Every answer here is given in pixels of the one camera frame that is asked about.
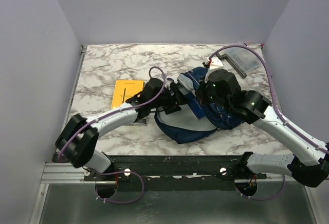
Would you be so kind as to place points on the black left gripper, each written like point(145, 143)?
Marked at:
point(175, 100)

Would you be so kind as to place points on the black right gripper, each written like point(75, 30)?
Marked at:
point(200, 91)

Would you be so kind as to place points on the navy blue student backpack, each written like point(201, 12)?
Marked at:
point(183, 126)

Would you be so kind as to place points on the Animal Farm book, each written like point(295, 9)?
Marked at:
point(195, 106)

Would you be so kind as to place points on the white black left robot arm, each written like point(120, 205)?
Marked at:
point(78, 139)

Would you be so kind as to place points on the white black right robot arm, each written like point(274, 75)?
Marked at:
point(308, 161)

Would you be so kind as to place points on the dark book at bottom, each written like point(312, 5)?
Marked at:
point(141, 122)

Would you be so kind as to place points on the clear plastic organizer box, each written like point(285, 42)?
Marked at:
point(246, 60)

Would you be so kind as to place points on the yellow book underneath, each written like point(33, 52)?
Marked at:
point(125, 89)

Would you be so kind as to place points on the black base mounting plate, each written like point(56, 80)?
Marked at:
point(165, 173)

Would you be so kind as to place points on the dark metal T-handle tool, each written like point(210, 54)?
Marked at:
point(233, 64)

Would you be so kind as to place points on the aluminium extrusion rail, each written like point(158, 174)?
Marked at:
point(63, 173)

